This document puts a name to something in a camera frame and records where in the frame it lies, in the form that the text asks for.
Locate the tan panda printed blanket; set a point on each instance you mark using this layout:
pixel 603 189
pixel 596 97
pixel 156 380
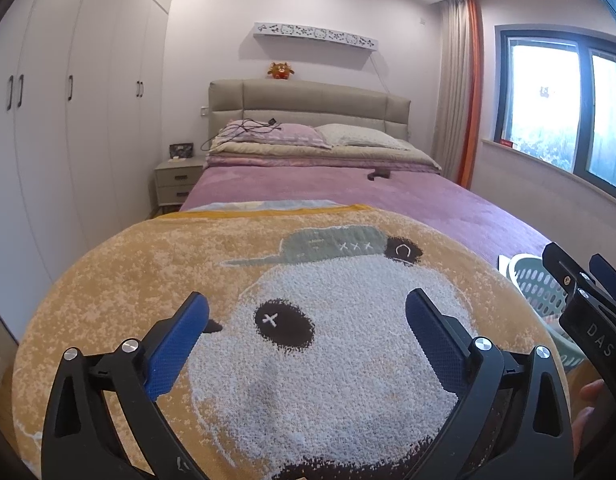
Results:
pixel 338 360

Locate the beige nightstand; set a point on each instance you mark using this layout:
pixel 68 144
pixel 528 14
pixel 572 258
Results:
pixel 177 180

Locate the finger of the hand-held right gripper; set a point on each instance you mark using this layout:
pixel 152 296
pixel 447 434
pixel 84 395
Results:
pixel 610 280
pixel 590 330

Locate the orange plush toy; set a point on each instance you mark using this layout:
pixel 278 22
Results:
pixel 280 71

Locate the orange curtain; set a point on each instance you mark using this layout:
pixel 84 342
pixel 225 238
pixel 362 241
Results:
pixel 474 85

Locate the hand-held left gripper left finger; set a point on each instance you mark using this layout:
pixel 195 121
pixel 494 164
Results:
pixel 175 350

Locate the dark framed window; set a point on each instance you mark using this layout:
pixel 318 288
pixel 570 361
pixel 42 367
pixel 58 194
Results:
pixel 538 95

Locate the small dark brown object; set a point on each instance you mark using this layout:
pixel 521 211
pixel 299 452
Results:
pixel 380 175

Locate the beige curtain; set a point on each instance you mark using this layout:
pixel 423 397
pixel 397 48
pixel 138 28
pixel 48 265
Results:
pixel 450 85

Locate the person's right hand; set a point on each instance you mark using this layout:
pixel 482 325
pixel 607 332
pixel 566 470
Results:
pixel 590 391

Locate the cream floral pillow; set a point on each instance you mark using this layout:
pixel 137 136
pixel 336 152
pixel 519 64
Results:
pixel 358 136

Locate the purple bedspread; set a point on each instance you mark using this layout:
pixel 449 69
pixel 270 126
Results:
pixel 313 185

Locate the folded beige pink quilt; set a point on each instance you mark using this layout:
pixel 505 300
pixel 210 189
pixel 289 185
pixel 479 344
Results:
pixel 313 157

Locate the white wardrobe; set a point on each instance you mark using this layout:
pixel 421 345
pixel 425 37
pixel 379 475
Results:
pixel 87 135

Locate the beige padded headboard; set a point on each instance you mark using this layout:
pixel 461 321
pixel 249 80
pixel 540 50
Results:
pixel 313 105

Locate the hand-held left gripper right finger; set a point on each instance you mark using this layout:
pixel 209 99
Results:
pixel 438 350

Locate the white paper sheet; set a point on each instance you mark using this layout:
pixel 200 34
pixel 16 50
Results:
pixel 505 262

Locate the pastel striped cloth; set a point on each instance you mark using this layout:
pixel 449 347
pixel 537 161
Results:
pixel 268 205

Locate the dark picture frame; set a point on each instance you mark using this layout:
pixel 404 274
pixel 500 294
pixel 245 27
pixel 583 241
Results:
pixel 180 151

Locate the light green plastic basket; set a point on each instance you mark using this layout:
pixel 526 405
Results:
pixel 538 285

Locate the purple pillow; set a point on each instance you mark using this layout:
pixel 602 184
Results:
pixel 293 135

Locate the white carved wall shelf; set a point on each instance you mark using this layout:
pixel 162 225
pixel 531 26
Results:
pixel 313 34

